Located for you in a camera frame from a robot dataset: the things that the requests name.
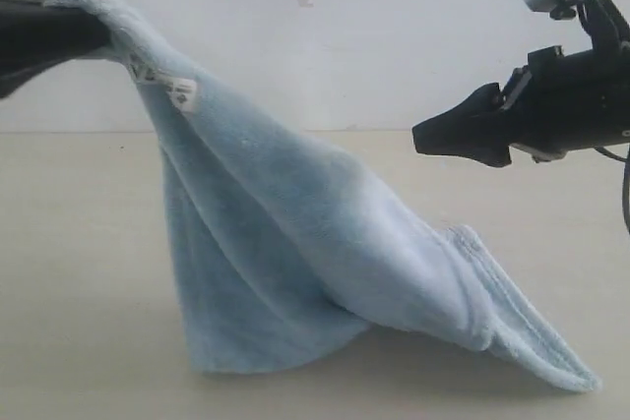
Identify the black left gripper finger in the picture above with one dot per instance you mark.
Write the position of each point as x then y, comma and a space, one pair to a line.
31, 28
18, 70

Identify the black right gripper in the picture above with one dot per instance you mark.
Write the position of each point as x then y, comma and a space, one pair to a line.
555, 104

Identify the light blue fleece towel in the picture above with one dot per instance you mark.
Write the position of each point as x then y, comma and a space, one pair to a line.
286, 248

